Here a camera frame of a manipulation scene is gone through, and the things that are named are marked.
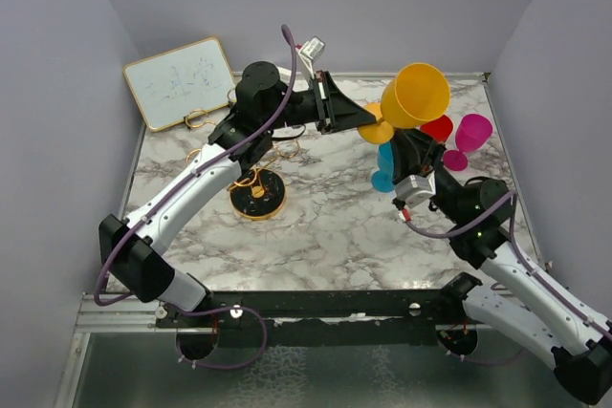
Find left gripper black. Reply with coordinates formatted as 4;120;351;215
261;67;375;132

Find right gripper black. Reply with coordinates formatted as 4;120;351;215
387;117;468;223

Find red wine glass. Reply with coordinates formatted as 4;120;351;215
420;115;454;143

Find blue wine glass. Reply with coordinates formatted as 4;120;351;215
371;142;394;193

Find pink wine glass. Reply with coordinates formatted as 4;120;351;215
443;114;493;171

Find orange wine glass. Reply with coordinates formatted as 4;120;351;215
358;62;451;144

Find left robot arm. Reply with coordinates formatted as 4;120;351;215
98;61;376;327

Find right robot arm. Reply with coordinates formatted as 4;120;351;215
390;129;611;405

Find white eraser box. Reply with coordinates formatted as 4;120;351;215
278;67;293;83

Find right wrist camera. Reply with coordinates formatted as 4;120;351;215
393;173;436;222

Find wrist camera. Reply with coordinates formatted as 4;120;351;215
296;36;326;81
393;173;436;222

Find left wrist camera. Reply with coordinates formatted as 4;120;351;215
296;36;326;81

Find gold wire glass rack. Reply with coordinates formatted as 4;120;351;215
186;91;289;221

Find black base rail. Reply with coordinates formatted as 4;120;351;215
156;289;475;348

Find small whiteboard gold frame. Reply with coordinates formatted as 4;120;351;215
122;37;235;132

